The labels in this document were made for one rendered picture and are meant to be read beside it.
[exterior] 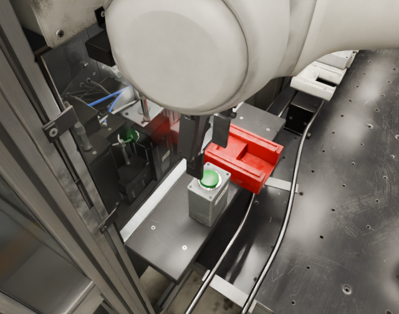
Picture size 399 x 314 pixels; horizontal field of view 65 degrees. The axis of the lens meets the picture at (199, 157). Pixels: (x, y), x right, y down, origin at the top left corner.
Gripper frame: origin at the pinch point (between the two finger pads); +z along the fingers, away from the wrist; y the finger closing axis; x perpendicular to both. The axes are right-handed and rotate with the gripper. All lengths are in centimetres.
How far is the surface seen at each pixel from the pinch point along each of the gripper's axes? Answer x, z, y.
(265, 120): -0.6, 20.7, -35.0
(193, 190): -1.4, 10.6, 2.4
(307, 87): 4, 24, -61
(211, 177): 0.3, 9.4, -1.4
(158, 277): -25, 113, -6
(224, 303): 8, 113, -12
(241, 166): 2.6, 15.6, -12.0
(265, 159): 5.5, 19.9, -21.0
